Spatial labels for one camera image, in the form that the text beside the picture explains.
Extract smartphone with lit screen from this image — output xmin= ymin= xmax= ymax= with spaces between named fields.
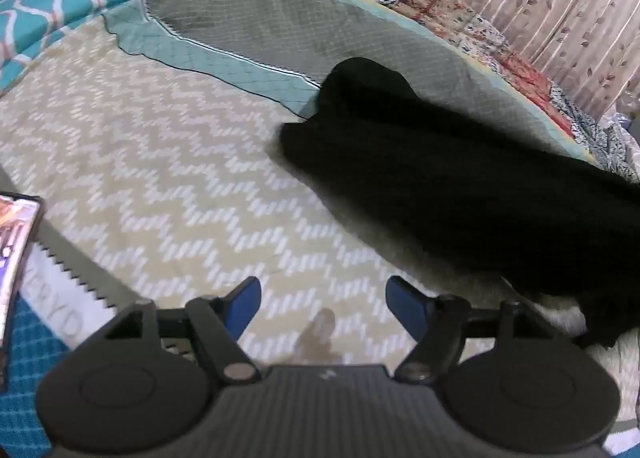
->
xmin=0 ymin=192 xmax=45 ymax=351

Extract black pants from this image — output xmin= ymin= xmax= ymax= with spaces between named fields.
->
xmin=277 ymin=57 xmax=640 ymax=350

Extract beige chevron blanket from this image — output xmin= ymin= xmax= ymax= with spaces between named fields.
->
xmin=0 ymin=15 xmax=640 ymax=439

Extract grey and teal quilted blanket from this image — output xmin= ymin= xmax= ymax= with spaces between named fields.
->
xmin=102 ymin=0 xmax=601 ymax=164

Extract teal bed sheet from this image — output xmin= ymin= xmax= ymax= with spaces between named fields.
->
xmin=0 ymin=298 xmax=71 ymax=391

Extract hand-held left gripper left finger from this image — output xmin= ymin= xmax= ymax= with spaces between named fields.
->
xmin=102 ymin=276 xmax=263 ymax=385

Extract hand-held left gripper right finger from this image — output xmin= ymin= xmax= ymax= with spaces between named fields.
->
xmin=386 ymin=275 xmax=539 ymax=385

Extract teal lattice-patterned pillow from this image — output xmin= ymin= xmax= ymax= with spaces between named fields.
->
xmin=0 ymin=0 xmax=147 ymax=91

